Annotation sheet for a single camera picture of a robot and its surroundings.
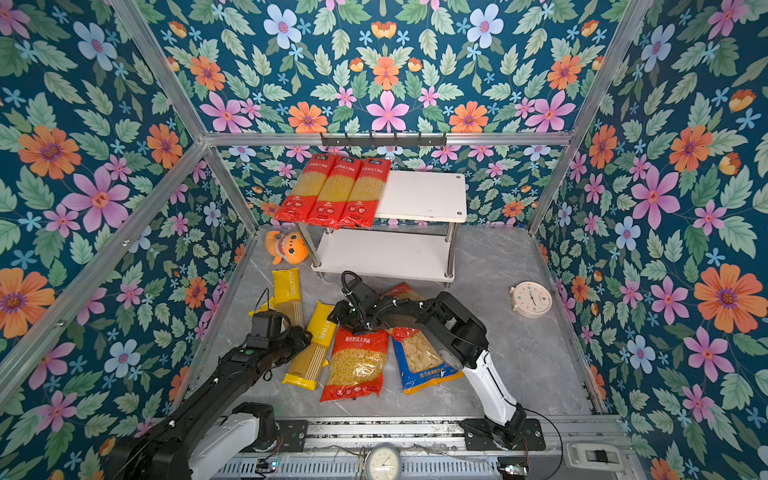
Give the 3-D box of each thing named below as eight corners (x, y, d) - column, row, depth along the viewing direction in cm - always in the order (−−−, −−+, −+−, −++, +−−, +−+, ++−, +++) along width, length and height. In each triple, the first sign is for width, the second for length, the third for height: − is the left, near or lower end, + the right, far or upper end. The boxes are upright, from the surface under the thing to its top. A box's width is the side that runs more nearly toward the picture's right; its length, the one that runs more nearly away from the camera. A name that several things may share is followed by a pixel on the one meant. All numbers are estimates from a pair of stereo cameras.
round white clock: (515, 318, 97) (519, 313, 94) (507, 287, 105) (510, 281, 102) (552, 318, 97) (557, 313, 94) (541, 287, 105) (546, 281, 102)
